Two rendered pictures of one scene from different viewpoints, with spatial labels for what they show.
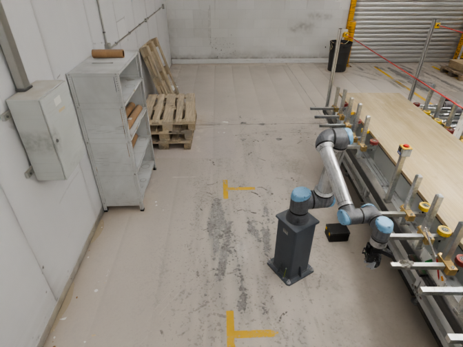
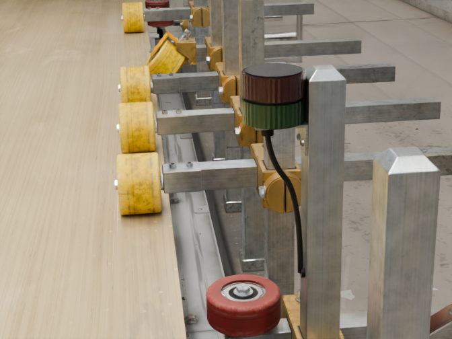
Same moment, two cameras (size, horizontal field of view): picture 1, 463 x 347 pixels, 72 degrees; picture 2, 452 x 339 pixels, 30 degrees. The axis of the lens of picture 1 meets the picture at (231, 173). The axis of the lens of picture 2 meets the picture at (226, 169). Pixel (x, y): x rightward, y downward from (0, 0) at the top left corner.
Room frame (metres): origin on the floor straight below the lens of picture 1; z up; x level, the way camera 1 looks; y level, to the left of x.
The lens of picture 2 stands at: (2.09, -1.46, 1.34)
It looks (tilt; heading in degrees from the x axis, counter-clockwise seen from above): 20 degrees down; 174
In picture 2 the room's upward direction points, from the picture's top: 1 degrees counter-clockwise
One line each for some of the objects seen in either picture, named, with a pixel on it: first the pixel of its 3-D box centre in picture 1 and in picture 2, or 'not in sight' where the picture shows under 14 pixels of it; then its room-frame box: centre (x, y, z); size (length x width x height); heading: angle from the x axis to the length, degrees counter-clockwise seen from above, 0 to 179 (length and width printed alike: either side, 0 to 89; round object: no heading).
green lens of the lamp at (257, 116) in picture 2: not in sight; (273, 108); (1.34, -1.34, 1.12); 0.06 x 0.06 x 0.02
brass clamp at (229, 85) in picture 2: not in sight; (232, 82); (0.56, -1.29, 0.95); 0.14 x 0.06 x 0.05; 0
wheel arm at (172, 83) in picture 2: not in sight; (264, 77); (0.55, -1.22, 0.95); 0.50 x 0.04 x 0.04; 90
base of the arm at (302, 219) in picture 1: (297, 213); not in sight; (2.00, -0.54, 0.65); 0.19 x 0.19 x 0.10
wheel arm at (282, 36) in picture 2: not in sight; (225, 40); (-0.45, -1.19, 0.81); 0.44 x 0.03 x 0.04; 90
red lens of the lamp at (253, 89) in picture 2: not in sight; (273, 83); (1.34, -1.34, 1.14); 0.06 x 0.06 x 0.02
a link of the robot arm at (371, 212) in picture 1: (370, 215); not in sight; (1.41, -0.80, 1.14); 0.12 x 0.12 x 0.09; 9
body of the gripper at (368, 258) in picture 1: (373, 251); not in sight; (1.30, -0.82, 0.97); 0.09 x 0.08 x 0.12; 91
